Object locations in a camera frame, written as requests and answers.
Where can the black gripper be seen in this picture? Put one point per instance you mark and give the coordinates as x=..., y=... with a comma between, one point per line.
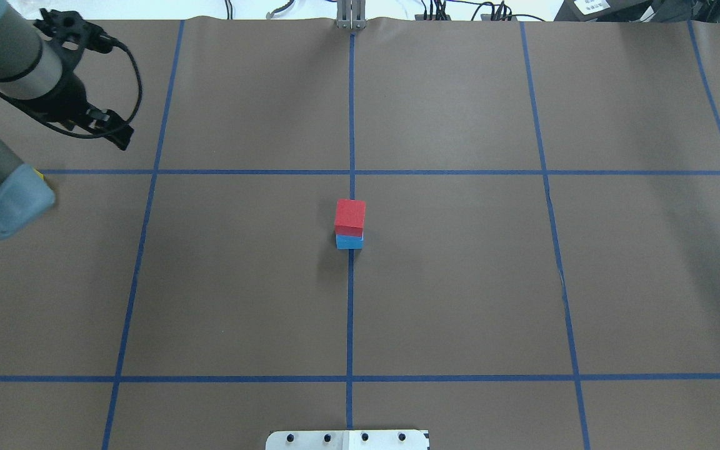
x=70, y=98

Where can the red wooden block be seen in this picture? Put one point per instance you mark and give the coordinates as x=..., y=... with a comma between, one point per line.
x=350, y=217

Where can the blue wooden block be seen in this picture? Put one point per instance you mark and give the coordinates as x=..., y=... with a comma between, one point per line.
x=345, y=242

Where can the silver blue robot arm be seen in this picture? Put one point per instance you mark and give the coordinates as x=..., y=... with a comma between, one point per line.
x=38, y=61

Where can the grey aluminium frame post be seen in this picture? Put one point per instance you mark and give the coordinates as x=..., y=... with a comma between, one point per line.
x=351, y=14

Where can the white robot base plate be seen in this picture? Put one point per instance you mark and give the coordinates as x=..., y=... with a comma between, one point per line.
x=349, y=439

